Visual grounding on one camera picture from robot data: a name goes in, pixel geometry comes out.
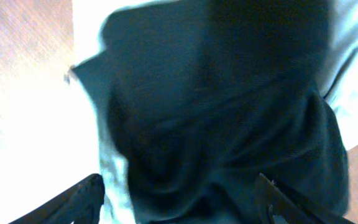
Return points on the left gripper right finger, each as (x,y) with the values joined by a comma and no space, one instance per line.
(277,203)

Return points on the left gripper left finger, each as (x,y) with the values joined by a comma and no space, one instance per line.
(80,204)

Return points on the black Sydrogen polo shirt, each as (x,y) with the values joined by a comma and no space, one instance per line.
(195,99)

